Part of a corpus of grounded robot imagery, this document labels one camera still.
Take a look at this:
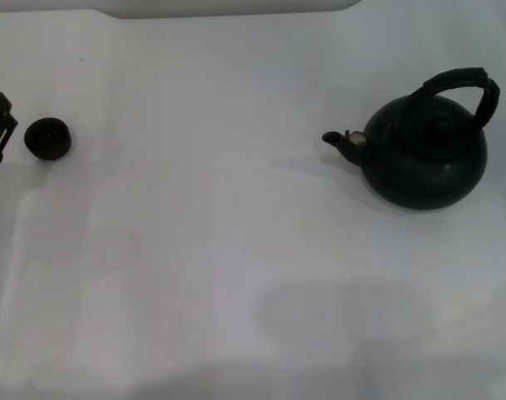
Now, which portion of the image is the small dark round teacup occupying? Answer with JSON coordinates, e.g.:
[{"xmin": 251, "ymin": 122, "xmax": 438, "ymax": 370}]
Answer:
[{"xmin": 23, "ymin": 117, "xmax": 75, "ymax": 161}]

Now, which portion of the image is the black round teapot with handle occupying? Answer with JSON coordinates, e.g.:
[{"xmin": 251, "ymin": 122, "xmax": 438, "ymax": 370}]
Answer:
[{"xmin": 321, "ymin": 67, "xmax": 501, "ymax": 211}]

